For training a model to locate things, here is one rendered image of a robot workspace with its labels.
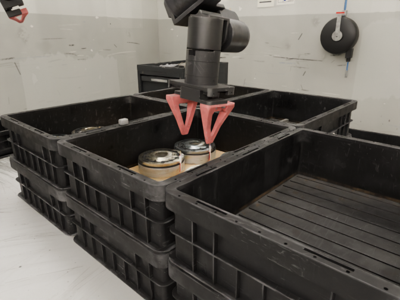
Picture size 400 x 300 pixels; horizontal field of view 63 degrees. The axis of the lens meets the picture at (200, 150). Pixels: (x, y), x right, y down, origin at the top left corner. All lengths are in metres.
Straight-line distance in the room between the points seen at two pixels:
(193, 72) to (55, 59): 3.65
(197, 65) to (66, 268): 0.45
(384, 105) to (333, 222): 3.35
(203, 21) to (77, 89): 3.82
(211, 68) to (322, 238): 0.32
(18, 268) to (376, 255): 0.62
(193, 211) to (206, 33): 0.28
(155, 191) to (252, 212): 0.21
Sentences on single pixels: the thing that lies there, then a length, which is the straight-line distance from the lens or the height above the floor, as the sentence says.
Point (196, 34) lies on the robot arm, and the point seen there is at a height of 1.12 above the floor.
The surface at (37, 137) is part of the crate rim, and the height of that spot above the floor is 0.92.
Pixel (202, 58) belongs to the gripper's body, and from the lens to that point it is 0.53.
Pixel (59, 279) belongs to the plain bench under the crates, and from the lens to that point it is 0.68.
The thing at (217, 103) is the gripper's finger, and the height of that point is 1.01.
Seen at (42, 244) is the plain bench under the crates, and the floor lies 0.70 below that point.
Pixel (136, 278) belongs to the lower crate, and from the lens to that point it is 0.60.
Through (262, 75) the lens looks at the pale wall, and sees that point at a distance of 4.25.
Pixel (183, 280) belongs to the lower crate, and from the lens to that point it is 0.47.
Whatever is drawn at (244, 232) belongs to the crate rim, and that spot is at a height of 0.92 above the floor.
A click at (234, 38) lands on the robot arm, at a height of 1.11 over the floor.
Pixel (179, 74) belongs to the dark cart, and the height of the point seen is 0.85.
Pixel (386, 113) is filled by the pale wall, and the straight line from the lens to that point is 3.91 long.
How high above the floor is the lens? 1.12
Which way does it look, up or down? 20 degrees down
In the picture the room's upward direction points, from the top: straight up
